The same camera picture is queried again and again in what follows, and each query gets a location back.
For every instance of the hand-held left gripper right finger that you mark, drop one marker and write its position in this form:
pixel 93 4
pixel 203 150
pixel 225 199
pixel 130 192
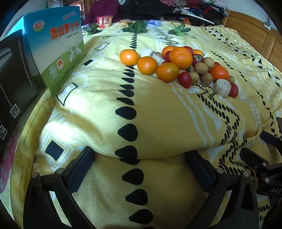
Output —
pixel 201 174

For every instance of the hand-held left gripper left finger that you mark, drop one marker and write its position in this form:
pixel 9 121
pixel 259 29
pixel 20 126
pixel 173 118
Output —
pixel 80 169

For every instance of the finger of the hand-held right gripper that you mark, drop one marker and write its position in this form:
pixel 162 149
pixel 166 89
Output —
pixel 253 157
pixel 271 138

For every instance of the single brown longan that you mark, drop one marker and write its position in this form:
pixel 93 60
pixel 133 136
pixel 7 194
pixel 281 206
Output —
pixel 250 134

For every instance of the pile of oranges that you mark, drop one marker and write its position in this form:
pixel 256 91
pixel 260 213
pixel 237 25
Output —
pixel 180 57

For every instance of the yellow printed flat box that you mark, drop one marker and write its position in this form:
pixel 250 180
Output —
pixel 28 136

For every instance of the yellow patterned blanket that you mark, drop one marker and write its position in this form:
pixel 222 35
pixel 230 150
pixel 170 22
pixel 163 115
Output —
pixel 154 121

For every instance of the black cardboard box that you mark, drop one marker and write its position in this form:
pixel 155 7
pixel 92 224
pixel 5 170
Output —
pixel 15 83

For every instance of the wooden headboard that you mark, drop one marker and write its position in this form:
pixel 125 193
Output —
pixel 249 33

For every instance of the blue green cardboard box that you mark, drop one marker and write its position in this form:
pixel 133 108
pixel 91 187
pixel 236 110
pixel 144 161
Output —
pixel 63 44

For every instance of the heap of mixed clothes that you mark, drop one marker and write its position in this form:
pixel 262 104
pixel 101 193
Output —
pixel 211 11

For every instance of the leafy green vegetable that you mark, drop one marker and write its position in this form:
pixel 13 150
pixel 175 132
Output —
pixel 179 30
pixel 91 29
pixel 136 26

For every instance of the red snack cup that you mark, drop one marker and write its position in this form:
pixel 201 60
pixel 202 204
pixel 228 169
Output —
pixel 104 21

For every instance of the yellow snack packet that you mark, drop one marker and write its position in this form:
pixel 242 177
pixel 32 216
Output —
pixel 124 23

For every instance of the blue white small packet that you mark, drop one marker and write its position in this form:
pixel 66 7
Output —
pixel 154 22

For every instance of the black garment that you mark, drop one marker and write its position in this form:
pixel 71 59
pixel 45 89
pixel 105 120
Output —
pixel 143 8

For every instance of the white wall fixture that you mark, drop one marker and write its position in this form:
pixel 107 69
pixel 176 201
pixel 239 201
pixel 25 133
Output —
pixel 267 23

